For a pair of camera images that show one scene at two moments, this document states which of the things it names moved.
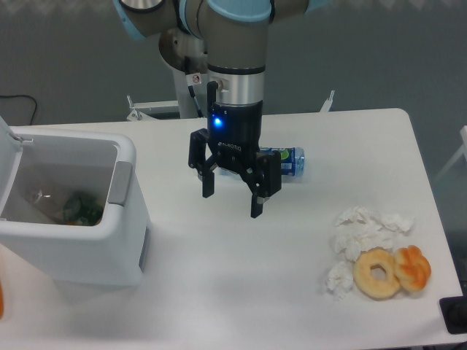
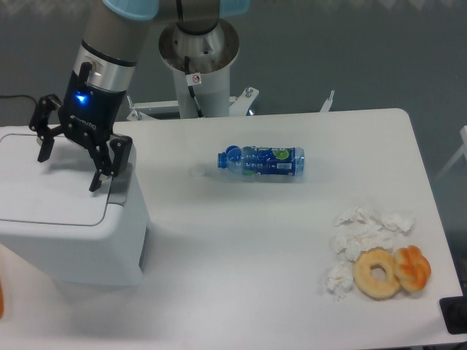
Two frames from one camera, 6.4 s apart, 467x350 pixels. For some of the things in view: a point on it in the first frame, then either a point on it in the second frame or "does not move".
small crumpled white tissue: x=340 y=279 does not move
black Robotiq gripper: x=233 y=134 → x=90 y=113
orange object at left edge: x=1 y=300 does not move
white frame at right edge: x=463 y=151 does not move
